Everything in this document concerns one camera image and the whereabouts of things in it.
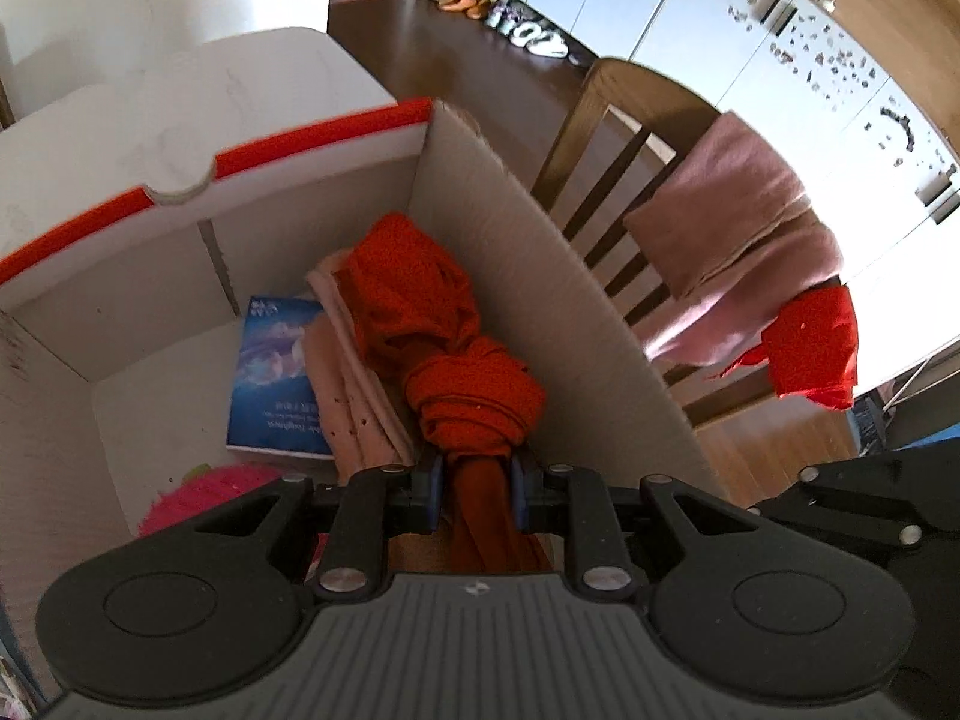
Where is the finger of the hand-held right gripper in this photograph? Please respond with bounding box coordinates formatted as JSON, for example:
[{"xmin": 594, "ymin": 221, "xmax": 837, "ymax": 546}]
[{"xmin": 748, "ymin": 446, "xmax": 960, "ymax": 565}]

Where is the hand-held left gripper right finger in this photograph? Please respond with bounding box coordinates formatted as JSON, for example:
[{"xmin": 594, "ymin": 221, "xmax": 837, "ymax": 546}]
[{"xmin": 510, "ymin": 457, "xmax": 758, "ymax": 605}]

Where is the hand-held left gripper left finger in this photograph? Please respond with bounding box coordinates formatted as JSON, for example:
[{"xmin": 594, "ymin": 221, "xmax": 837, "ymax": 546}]
[{"xmin": 191, "ymin": 457, "xmax": 451, "ymax": 605}]

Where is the red knotted scarf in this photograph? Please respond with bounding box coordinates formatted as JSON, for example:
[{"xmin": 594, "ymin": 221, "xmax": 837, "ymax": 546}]
[{"xmin": 341, "ymin": 211, "xmax": 556, "ymax": 575}]

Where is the pink fleece cloth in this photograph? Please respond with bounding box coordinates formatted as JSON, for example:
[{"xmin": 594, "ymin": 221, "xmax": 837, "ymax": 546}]
[{"xmin": 304, "ymin": 247, "xmax": 417, "ymax": 485}]

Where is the blue book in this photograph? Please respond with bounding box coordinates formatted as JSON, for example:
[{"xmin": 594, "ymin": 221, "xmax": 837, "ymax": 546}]
[{"xmin": 225, "ymin": 294, "xmax": 335, "ymax": 460}]

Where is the pink plush strawberry toy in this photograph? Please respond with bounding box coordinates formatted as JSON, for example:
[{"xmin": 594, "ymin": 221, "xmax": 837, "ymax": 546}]
[{"xmin": 137, "ymin": 461, "xmax": 331, "ymax": 586}]

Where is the white red-trimmed cardboard box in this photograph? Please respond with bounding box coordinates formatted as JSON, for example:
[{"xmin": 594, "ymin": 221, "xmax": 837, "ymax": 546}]
[{"xmin": 0, "ymin": 96, "xmax": 725, "ymax": 691}]

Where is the red cloth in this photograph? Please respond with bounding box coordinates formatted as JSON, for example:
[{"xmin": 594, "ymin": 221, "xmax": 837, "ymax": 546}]
[{"xmin": 720, "ymin": 285, "xmax": 860, "ymax": 412}]

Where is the pink fringed scarf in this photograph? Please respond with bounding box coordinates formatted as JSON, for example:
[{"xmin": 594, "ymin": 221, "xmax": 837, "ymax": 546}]
[{"xmin": 622, "ymin": 111, "xmax": 845, "ymax": 383}]

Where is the wooden chair with black cushion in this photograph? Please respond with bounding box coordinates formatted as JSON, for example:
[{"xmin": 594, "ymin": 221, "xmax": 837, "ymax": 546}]
[{"xmin": 529, "ymin": 56, "xmax": 848, "ymax": 428}]

